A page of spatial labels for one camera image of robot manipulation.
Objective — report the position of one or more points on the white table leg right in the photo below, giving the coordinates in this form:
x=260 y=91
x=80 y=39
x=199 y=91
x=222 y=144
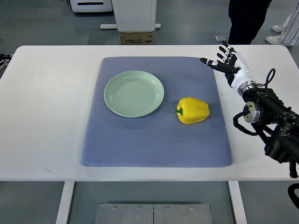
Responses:
x=237 y=203

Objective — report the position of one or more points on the white appliance with slot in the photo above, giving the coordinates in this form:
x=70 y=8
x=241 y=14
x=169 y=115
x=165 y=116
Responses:
x=91 y=6

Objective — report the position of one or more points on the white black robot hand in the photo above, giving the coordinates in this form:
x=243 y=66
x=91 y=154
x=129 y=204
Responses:
x=232 y=64

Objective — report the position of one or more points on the light green plate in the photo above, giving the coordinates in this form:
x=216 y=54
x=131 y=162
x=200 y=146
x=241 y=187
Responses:
x=134 y=94

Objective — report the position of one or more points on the person in black trousers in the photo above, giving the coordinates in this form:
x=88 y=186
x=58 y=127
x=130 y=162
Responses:
x=247 y=17

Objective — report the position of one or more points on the white machine pedestal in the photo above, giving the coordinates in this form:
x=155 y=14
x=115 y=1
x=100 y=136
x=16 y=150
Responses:
x=134 y=16

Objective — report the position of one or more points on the grey metal base plate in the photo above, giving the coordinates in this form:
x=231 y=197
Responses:
x=153 y=214

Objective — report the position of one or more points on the white table leg left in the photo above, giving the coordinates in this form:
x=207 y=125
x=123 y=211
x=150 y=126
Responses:
x=65 y=203

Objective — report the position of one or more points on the yellow bell pepper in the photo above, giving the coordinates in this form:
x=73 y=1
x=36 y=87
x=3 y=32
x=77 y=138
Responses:
x=191 y=110

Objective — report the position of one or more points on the grey floor socket plate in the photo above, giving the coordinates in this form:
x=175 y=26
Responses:
x=221 y=38

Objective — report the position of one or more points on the cardboard box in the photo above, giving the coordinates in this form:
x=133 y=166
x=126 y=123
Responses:
x=137 y=38

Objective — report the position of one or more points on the person in striped trousers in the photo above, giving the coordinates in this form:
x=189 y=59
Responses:
x=289 y=31

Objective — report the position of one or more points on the blue grey table mat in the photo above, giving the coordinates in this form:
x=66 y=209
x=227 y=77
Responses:
x=158 y=139

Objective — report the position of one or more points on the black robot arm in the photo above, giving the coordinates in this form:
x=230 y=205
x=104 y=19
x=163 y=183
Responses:
x=265 y=115

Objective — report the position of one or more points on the black white sneaker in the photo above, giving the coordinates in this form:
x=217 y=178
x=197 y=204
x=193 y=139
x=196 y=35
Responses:
x=5 y=60

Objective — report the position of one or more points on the white table leg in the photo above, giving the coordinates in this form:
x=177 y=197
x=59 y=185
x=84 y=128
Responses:
x=65 y=203
x=237 y=203

